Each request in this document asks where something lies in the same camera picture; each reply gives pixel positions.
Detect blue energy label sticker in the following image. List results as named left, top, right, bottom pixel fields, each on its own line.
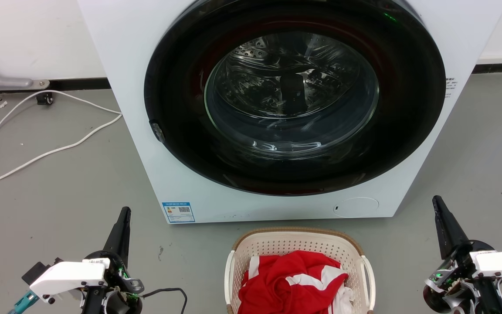
left=162, top=201, right=196, bottom=224

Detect steel washer drum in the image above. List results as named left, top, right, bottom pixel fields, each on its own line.
left=204, top=31, right=380, bottom=154

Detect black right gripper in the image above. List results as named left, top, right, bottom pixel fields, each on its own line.
left=423, top=195, right=502, bottom=314

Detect white front-load washing machine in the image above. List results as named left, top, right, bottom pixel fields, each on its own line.
left=78, top=0, right=502, bottom=224

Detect black wall baseboard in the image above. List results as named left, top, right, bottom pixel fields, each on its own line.
left=50, top=78, right=111, bottom=91
left=472, top=63, right=502, bottom=74

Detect white plastic laundry basket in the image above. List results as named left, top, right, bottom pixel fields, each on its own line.
left=224, top=227, right=377, bottom=314

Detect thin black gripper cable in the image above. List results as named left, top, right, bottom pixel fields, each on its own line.
left=140, top=287, right=189, bottom=314

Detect grey wall pipe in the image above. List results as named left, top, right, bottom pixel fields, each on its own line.
left=0, top=48, right=51, bottom=91

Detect short white floor cable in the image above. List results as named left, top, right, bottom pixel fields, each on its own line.
left=0, top=114, right=123, bottom=192

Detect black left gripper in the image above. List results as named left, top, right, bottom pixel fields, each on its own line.
left=81, top=207, right=144, bottom=314

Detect red and white garment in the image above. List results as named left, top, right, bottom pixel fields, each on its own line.
left=237, top=250, right=356, bottom=314

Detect teal cable connector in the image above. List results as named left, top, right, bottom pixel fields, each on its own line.
left=9, top=291, right=39, bottom=314

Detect black round washer door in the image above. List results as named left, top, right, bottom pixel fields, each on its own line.
left=143, top=0, right=447, bottom=197

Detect grey washer door latch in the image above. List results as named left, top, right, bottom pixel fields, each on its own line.
left=149, top=120, right=166, bottom=143

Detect round white filter cover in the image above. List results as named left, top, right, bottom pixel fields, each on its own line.
left=333, top=197, right=380, bottom=218

